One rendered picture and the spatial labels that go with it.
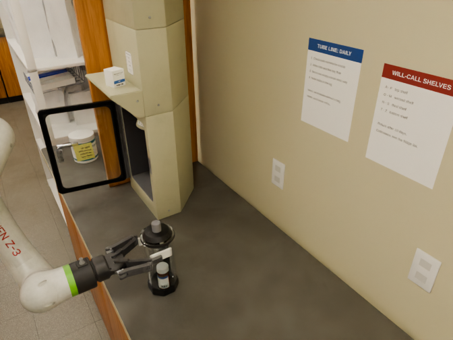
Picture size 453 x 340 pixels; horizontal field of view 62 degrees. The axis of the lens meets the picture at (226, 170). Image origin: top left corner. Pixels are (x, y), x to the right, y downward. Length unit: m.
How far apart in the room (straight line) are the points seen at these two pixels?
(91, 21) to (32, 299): 1.04
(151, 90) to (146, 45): 0.16
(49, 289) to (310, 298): 0.79
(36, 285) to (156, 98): 0.72
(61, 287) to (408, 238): 0.97
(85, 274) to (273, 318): 0.58
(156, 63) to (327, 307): 0.99
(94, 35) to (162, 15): 0.41
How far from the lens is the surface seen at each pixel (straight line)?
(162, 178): 1.54
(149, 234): 1.19
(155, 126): 1.44
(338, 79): 1.19
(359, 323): 1.31
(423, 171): 1.08
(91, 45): 1.68
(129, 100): 1.37
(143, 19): 1.34
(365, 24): 1.12
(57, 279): 1.16
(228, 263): 1.42
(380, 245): 1.27
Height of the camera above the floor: 1.92
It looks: 30 degrees down
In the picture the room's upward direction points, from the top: straight up
